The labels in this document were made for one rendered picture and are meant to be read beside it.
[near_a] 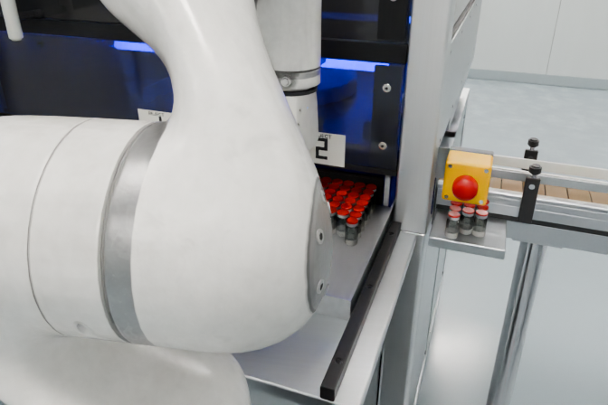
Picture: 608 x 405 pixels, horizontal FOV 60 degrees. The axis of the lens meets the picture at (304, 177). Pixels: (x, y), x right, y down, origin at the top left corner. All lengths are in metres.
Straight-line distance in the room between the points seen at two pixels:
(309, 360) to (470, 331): 1.49
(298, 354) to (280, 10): 0.45
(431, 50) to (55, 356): 0.67
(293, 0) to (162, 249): 0.53
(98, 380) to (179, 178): 0.15
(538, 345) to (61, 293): 2.01
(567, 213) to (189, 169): 0.88
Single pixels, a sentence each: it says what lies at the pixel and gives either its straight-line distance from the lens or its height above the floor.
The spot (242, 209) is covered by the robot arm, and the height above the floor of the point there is 1.27.
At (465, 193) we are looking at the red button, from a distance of 0.87.
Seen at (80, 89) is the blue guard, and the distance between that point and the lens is 1.17.
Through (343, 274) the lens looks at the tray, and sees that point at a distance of 0.84.
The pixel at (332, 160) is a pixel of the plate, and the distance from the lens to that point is 0.93.
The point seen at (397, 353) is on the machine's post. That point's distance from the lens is 1.13.
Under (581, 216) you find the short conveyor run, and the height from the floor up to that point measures 0.91.
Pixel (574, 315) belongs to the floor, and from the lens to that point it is 2.37.
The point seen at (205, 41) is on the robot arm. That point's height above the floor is 1.33.
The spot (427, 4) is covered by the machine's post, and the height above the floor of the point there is 1.27.
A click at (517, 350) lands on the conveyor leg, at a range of 1.28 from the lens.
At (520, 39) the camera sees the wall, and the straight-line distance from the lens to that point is 5.51.
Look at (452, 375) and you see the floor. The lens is 1.97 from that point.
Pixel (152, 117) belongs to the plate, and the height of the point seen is 1.04.
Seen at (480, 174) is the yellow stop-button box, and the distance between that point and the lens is 0.89.
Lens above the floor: 1.38
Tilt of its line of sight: 26 degrees down
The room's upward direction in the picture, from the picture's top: straight up
